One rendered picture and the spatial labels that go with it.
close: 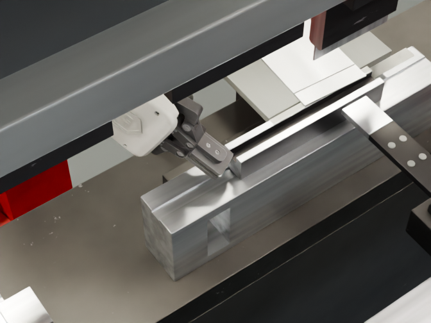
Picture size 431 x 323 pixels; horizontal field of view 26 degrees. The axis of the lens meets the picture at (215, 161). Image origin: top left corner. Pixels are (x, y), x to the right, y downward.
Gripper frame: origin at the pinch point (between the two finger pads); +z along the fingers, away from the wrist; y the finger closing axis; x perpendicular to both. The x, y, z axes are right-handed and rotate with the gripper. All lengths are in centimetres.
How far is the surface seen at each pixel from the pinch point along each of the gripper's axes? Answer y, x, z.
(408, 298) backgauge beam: 10.9, -6.8, 21.5
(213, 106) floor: -107, 87, 16
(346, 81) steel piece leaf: 5.0, 15.9, 8.0
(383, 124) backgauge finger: 8.2, 11.4, 12.9
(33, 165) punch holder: 13.6, -20.4, -14.4
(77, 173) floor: -117, 54, -2
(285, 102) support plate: 2.3, 10.2, 3.7
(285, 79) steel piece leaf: 1.9, 13.3, 2.6
